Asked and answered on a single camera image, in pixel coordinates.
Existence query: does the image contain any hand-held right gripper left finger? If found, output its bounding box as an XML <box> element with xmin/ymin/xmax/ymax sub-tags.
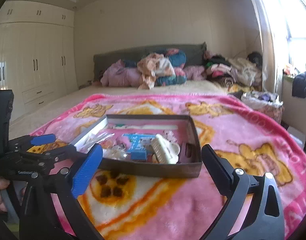
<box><xmin>19</xmin><ymin>144</ymin><xmax>103</xmax><ymax>240</ymax></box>

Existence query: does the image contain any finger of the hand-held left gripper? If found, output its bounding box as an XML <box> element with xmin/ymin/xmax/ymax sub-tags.
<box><xmin>42</xmin><ymin>144</ymin><xmax>87</xmax><ymax>170</ymax></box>
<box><xmin>8</xmin><ymin>134</ymin><xmax>56</xmax><ymax>151</ymax></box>

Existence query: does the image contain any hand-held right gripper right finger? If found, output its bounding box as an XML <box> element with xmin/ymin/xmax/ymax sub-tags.
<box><xmin>202</xmin><ymin>144</ymin><xmax>285</xmax><ymax>240</ymax></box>

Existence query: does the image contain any clear plastic bag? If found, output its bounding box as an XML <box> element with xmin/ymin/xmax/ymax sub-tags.
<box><xmin>83</xmin><ymin>132</ymin><xmax>116</xmax><ymax>148</ymax></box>

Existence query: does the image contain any small blue box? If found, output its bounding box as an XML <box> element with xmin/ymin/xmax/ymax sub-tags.
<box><xmin>129</xmin><ymin>149</ymin><xmax>148</xmax><ymax>161</ymax></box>

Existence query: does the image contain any white hair claw clip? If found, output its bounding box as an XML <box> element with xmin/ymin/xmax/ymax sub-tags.
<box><xmin>151</xmin><ymin>134</ymin><xmax>181</xmax><ymax>165</ymax></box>

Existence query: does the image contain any brown cardboard box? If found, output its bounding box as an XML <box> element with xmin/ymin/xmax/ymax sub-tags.
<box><xmin>70</xmin><ymin>114</ymin><xmax>203</xmax><ymax>179</ymax></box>

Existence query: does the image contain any bed with beige sheet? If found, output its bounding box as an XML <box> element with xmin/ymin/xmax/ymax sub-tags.
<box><xmin>8</xmin><ymin>79</ymin><xmax>243</xmax><ymax>140</ymax></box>

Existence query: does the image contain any pink printed blanket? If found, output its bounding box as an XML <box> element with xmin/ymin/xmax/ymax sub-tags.
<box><xmin>28</xmin><ymin>94</ymin><xmax>306</xmax><ymax>240</ymax></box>

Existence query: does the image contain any white wardrobe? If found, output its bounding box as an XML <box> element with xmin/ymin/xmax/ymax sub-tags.
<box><xmin>0</xmin><ymin>0</ymin><xmax>79</xmax><ymax>122</ymax></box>

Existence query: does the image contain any white and purple clothes bundle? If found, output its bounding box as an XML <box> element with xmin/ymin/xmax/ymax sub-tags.
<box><xmin>240</xmin><ymin>91</ymin><xmax>285</xmax><ymax>123</ymax></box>

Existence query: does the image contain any pink pajama garment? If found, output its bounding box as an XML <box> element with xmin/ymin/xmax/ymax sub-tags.
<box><xmin>100</xmin><ymin>60</ymin><xmax>143</xmax><ymax>87</ymax></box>

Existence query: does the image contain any pile of clothes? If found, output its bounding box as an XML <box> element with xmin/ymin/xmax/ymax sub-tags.
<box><xmin>204</xmin><ymin>51</ymin><xmax>265</xmax><ymax>90</ymax></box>

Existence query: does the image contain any pink fuzzy garment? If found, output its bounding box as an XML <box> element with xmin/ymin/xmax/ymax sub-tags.
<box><xmin>184</xmin><ymin>65</ymin><xmax>207</xmax><ymax>80</ymax></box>

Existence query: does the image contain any peach patterned garment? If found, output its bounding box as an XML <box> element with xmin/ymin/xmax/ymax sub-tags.
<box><xmin>137</xmin><ymin>53</ymin><xmax>176</xmax><ymax>90</ymax></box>

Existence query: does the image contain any teal floral quilt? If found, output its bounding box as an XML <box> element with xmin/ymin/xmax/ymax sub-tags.
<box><xmin>123</xmin><ymin>49</ymin><xmax>188</xmax><ymax>87</ymax></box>

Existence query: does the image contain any pile of folded bedding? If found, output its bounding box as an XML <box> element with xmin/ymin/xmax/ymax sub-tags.
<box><xmin>93</xmin><ymin>42</ymin><xmax>207</xmax><ymax>84</ymax></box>

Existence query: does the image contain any dark jacket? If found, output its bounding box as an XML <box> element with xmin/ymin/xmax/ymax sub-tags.
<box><xmin>292</xmin><ymin>64</ymin><xmax>306</xmax><ymax>98</ymax></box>

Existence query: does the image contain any cream curtain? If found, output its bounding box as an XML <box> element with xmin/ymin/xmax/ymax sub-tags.
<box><xmin>245</xmin><ymin>0</ymin><xmax>284</xmax><ymax>93</ymax></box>

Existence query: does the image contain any window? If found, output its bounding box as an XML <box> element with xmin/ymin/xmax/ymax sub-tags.
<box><xmin>268</xmin><ymin>0</ymin><xmax>306</xmax><ymax>65</ymax></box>

